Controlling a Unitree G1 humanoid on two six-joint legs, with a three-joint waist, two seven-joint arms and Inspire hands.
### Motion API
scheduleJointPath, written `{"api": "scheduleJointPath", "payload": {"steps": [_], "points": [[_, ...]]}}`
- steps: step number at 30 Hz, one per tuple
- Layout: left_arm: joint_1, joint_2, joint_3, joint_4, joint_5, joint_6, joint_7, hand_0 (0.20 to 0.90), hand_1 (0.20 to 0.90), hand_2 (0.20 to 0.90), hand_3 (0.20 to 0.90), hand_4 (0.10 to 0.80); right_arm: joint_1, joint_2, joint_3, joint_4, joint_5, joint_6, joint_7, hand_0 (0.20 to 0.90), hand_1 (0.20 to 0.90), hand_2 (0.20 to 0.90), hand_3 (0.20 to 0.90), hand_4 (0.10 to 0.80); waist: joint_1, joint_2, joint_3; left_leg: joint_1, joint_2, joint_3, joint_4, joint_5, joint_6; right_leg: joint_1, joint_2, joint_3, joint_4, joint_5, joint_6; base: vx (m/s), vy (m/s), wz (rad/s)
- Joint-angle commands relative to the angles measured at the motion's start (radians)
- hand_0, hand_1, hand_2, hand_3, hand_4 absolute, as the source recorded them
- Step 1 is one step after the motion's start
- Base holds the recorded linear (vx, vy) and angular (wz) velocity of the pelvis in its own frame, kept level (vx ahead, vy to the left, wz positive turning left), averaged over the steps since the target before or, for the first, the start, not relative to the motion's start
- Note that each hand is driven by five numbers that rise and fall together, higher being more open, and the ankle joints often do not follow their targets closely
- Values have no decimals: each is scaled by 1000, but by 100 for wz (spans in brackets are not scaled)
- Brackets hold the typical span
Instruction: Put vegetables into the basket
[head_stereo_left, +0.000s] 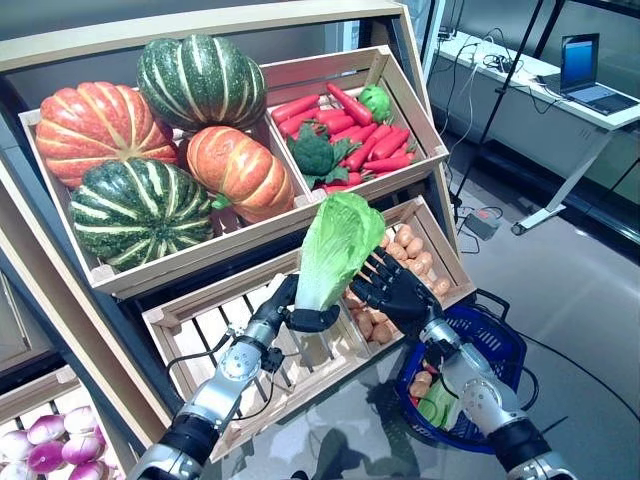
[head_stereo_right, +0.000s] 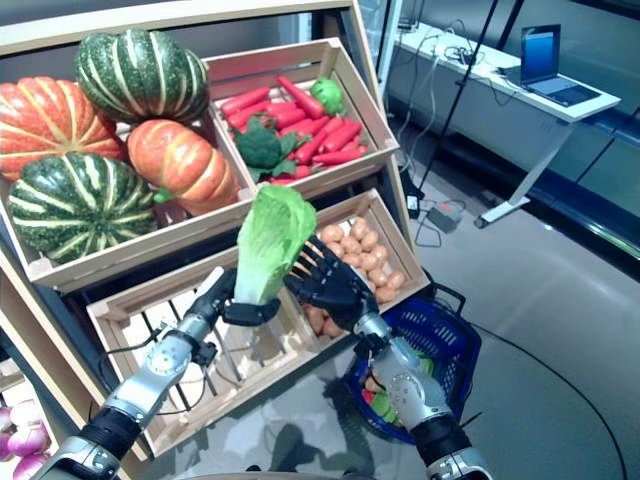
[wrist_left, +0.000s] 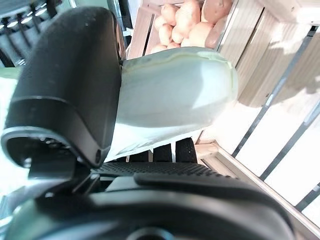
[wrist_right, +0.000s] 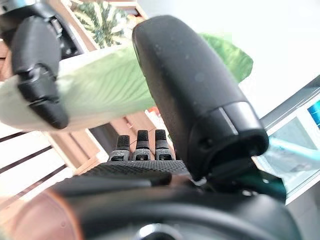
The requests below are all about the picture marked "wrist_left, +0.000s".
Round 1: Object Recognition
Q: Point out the wooden potato crate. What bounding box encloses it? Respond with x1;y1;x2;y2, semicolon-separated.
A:
126;0;241;60

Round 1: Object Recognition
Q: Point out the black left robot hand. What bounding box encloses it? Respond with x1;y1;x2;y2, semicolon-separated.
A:
1;6;296;240

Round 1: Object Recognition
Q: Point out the slatted wooden cabbage crate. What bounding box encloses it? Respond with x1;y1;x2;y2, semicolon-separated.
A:
193;0;320;240

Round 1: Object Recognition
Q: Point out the brown potato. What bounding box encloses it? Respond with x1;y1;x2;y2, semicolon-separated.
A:
159;4;180;26
157;23;175;47
180;21;215;48
174;0;202;26
204;14;230;50
153;15;167;32
201;0;233;25
171;24;191;45

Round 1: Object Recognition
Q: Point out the napa cabbage white green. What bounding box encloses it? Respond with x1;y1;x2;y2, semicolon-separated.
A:
103;46;240;163

